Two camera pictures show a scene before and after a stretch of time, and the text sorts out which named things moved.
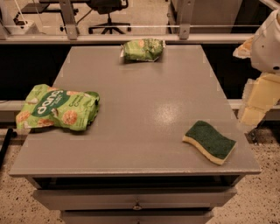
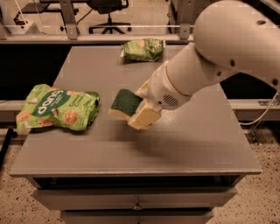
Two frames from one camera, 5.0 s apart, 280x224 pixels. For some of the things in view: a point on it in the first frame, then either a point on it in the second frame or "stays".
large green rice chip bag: [46, 106] stays
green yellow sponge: [209, 141] to [124, 104]
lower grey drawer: [136, 216] stays
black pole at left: [10, 133] stays
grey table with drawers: [131, 166] stays
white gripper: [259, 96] to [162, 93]
